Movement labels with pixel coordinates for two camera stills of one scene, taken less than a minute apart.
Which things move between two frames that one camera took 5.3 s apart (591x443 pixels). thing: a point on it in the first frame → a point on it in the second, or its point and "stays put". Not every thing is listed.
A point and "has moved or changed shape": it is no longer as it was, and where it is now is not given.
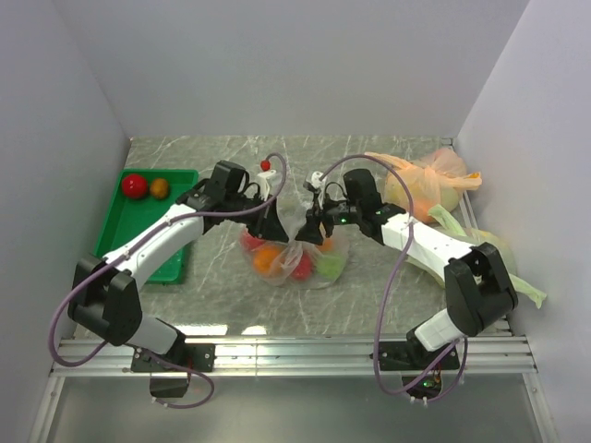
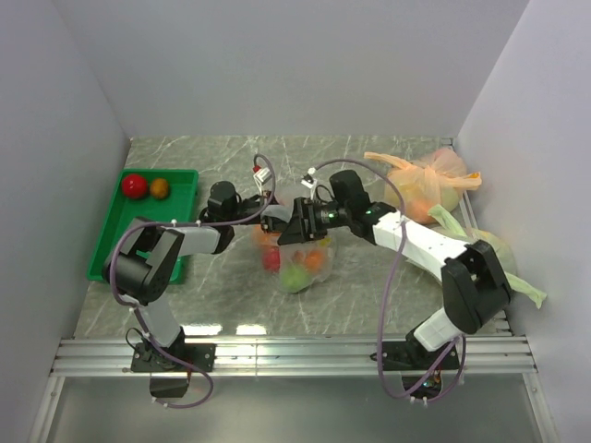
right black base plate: (419, 367) stays put
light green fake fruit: (330, 267) → (295, 278)
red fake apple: (135, 185) stays put
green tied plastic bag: (476, 237) stays put
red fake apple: (250, 242) → (271, 259)
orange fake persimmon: (263, 257) has moved or changed shape
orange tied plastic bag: (435, 184) stays put
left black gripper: (268, 225) stays put
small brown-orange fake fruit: (160, 187) stays put
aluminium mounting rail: (508, 355) stays put
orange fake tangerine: (328, 245) → (314, 260)
